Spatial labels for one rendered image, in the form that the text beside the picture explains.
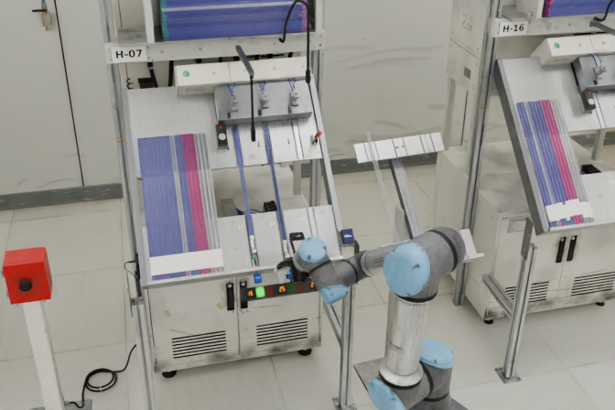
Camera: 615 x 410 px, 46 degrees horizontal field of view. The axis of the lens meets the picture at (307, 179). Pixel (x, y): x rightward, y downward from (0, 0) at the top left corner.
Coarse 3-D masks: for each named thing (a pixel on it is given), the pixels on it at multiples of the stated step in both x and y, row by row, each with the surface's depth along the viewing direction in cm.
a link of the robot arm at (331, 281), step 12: (324, 264) 204; (336, 264) 209; (348, 264) 208; (312, 276) 205; (324, 276) 203; (336, 276) 204; (348, 276) 206; (324, 288) 203; (336, 288) 203; (324, 300) 205; (336, 300) 203
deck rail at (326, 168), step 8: (312, 80) 271; (312, 88) 270; (312, 96) 269; (320, 120) 266; (320, 128) 265; (320, 136) 264; (320, 144) 263; (320, 160) 266; (328, 160) 261; (328, 168) 260; (328, 176) 259; (328, 184) 259; (328, 192) 260; (328, 200) 262; (336, 200) 257; (336, 208) 256; (336, 216) 255; (336, 224) 254; (344, 248) 251; (344, 256) 250
